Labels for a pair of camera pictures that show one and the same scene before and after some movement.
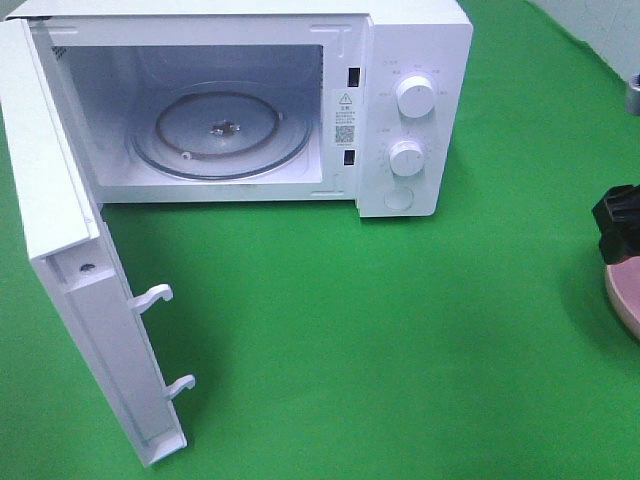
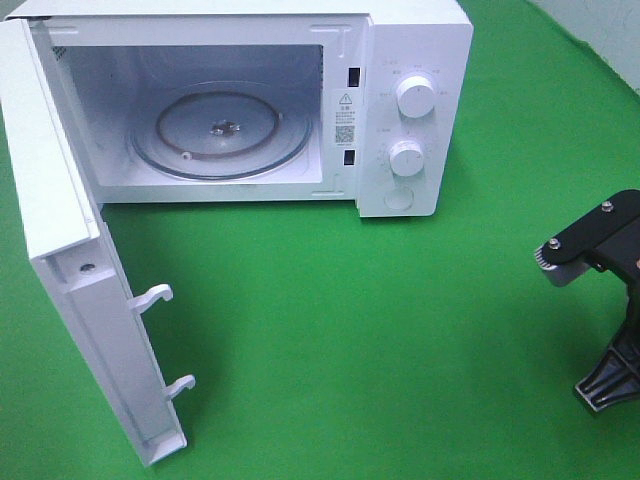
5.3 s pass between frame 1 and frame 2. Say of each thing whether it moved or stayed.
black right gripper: moved
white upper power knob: stayed
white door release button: stayed
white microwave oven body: stayed
